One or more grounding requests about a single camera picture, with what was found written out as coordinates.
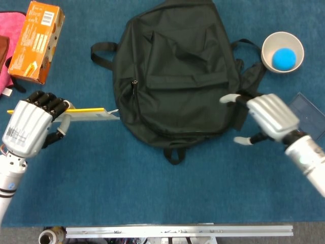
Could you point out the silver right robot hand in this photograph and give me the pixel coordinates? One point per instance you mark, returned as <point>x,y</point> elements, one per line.
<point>274,114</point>

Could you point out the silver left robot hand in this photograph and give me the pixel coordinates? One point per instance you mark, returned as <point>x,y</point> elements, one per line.
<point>28,127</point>

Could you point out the yellow and white book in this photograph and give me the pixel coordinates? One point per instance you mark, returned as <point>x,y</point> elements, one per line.
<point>89,113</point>

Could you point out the black backpack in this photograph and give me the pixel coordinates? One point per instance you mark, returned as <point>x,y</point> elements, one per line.
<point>177,76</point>

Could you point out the dark blue plastic tray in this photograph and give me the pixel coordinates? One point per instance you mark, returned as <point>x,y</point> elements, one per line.
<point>309,111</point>

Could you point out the blue ball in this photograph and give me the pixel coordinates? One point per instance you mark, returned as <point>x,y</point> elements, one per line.
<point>284,59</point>

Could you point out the beige bowl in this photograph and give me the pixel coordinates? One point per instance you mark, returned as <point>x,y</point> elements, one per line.
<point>279,40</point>

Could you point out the brown leather pouch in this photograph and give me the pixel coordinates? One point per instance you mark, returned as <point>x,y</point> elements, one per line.
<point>3,50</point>

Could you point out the orange cardboard box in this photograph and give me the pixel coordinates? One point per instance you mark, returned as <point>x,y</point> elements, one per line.
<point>35,40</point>

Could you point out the pink towel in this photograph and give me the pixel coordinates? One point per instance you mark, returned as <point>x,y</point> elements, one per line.
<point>10,25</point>

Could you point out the blue carpet table mat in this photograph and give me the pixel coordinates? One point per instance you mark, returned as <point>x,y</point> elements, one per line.
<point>152,190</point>

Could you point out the aluminium rail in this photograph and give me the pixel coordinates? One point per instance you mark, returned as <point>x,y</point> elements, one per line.
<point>177,231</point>

